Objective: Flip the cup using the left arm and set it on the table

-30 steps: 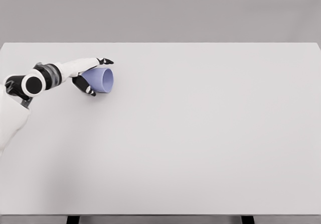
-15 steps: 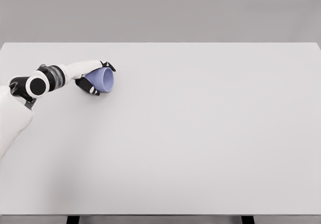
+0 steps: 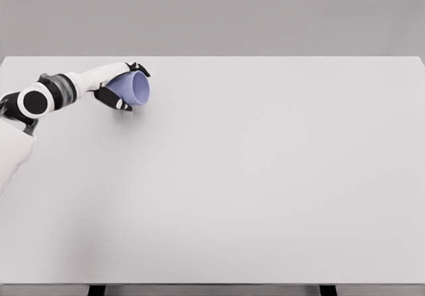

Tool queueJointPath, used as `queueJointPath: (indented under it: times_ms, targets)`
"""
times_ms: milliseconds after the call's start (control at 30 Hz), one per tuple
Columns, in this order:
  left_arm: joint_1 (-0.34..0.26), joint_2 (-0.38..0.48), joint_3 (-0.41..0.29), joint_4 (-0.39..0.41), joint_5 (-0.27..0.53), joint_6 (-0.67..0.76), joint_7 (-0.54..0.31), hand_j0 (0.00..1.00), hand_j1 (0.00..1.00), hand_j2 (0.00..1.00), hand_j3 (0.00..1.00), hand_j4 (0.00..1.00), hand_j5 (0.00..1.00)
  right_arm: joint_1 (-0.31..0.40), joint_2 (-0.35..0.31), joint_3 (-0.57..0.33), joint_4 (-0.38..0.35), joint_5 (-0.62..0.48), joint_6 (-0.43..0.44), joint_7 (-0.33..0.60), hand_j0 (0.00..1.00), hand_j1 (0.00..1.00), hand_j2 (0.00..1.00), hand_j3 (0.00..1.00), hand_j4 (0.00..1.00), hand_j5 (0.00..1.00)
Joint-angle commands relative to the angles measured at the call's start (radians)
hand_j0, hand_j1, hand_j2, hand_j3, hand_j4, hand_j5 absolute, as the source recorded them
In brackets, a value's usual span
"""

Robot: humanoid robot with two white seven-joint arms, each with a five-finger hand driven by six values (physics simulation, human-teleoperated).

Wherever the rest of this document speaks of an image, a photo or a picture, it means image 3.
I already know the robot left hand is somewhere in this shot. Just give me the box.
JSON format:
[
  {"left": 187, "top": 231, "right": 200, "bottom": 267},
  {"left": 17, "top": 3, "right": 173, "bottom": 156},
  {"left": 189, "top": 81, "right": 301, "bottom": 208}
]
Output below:
[{"left": 92, "top": 61, "right": 151, "bottom": 112}]

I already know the lavender blue cup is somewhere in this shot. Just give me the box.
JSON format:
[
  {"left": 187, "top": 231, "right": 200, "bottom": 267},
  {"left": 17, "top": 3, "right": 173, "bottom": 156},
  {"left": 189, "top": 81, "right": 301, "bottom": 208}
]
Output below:
[{"left": 106, "top": 70, "right": 150, "bottom": 106}]

